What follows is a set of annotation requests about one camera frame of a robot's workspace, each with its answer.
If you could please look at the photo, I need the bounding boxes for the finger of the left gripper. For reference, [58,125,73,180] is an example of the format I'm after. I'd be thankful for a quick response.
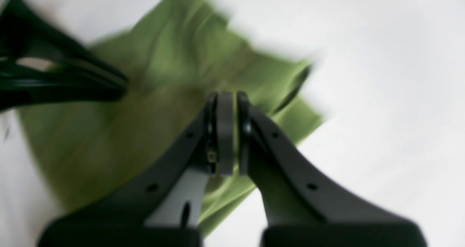
[1,0,128,91]
[0,67,126,111]

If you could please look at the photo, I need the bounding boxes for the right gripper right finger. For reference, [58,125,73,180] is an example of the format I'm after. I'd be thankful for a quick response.
[237,92,427,247]

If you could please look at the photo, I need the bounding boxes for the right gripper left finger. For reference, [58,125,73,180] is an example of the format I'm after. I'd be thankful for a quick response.
[38,92,234,247]

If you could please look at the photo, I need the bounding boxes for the green t-shirt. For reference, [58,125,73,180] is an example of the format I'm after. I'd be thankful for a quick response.
[18,0,322,212]

